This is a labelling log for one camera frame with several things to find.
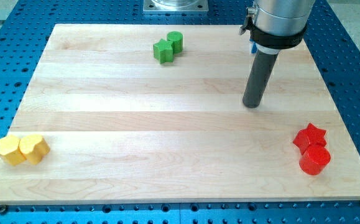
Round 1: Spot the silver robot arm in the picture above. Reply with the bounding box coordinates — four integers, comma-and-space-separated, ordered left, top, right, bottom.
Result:
239, 0, 315, 55

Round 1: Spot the light wooden board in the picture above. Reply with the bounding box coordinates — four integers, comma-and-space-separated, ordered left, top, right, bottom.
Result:
0, 24, 360, 204

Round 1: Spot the green star block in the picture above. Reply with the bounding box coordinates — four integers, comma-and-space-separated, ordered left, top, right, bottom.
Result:
153, 39, 174, 64

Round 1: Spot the green cylinder block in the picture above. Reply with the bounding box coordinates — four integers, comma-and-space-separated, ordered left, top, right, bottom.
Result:
167, 31, 183, 54

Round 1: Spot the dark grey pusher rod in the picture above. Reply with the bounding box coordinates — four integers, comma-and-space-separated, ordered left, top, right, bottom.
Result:
242, 50, 278, 108

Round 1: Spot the red star block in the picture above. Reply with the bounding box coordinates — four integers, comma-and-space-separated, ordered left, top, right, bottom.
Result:
293, 123, 326, 155

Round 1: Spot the red cylinder block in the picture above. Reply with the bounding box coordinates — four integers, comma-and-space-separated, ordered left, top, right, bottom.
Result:
299, 145, 331, 175

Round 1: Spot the yellow heart block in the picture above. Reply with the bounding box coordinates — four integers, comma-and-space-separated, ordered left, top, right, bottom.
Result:
19, 134, 50, 165

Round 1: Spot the yellow hexagon block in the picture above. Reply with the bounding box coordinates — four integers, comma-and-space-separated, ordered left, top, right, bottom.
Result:
0, 135, 26, 166

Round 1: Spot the blue perforated table plate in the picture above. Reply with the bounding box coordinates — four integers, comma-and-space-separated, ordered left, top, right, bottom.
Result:
0, 0, 360, 224

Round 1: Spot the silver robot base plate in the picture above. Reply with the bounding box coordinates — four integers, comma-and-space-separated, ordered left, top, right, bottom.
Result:
143, 0, 209, 12

